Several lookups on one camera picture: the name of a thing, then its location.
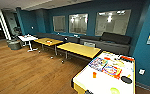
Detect small white table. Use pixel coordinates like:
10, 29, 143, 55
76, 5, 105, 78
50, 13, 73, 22
17, 34, 39, 53

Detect green bowl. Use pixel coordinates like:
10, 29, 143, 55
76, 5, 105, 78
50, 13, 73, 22
109, 86, 121, 94

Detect red black game piece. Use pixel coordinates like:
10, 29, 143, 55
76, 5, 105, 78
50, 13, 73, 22
120, 55, 136, 63

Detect grey round bin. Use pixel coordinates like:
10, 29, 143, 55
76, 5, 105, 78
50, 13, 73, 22
7, 38, 23, 51

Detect interior glass window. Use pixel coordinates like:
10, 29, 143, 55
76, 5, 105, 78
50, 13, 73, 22
52, 15, 67, 34
68, 12, 90, 36
94, 8, 132, 37

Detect black bowl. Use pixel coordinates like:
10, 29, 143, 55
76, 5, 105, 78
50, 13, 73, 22
120, 75, 133, 85

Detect yellow white-topped game table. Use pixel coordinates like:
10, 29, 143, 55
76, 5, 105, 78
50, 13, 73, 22
72, 51, 137, 94

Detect orange cup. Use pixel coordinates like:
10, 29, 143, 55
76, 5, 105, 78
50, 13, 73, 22
92, 71, 98, 79

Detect white wall outlet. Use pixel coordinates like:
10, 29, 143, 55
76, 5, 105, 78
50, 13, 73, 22
138, 68, 146, 76

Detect small items on wood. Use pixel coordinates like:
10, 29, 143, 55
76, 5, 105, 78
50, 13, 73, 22
45, 39, 54, 46

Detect dark grey sofa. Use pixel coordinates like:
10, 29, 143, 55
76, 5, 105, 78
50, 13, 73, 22
78, 31, 132, 56
33, 31, 81, 45

